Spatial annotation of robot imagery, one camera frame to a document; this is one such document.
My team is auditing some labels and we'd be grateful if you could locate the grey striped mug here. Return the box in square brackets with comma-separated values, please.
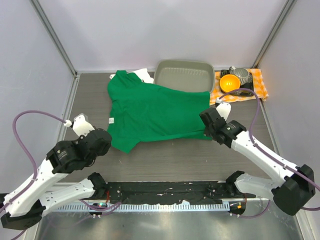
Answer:
[229, 66, 253, 86]

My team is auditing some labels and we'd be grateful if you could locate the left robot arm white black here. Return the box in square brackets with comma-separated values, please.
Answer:
[0, 128, 112, 231]

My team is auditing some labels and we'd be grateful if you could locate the white folded daisy t shirt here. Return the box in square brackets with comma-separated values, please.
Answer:
[109, 68, 154, 86]

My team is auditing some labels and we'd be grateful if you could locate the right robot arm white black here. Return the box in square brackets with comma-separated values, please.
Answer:
[199, 103, 316, 216]

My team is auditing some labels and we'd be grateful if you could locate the black floral square plate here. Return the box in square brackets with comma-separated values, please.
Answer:
[220, 69, 254, 97]

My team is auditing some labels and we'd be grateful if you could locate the green t shirt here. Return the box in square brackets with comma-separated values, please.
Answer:
[107, 70, 210, 153]

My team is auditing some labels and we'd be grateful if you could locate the orange bowl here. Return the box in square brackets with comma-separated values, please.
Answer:
[219, 74, 241, 93]

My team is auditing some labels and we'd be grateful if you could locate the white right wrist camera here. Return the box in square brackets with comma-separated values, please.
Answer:
[215, 98, 231, 121]

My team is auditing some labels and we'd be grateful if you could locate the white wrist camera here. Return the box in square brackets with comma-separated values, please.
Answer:
[63, 113, 95, 137]
[215, 98, 231, 121]

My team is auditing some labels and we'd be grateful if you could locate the grey plastic tray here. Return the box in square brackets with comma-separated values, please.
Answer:
[153, 59, 216, 93]

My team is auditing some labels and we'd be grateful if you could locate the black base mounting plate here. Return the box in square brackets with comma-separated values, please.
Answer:
[91, 181, 256, 205]

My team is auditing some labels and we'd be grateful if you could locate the slotted cable duct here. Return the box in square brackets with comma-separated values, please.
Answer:
[53, 201, 230, 214]

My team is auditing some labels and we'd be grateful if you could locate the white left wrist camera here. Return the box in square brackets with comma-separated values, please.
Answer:
[63, 113, 95, 137]

